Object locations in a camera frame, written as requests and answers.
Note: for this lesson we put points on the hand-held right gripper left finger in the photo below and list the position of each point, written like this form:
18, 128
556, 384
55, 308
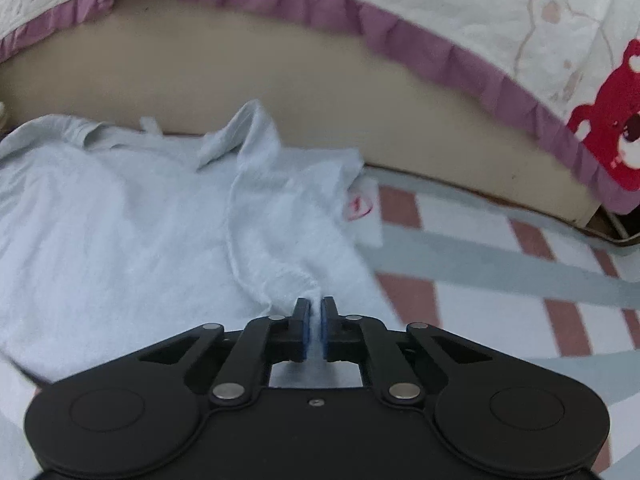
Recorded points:
302, 332

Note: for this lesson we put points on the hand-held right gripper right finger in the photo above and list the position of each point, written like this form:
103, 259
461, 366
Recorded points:
327, 332

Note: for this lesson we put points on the light grey t-shirt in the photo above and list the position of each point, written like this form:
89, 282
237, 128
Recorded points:
125, 235

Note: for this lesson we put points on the printed bedspread with purple ruffle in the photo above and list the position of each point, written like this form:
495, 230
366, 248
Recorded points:
450, 10

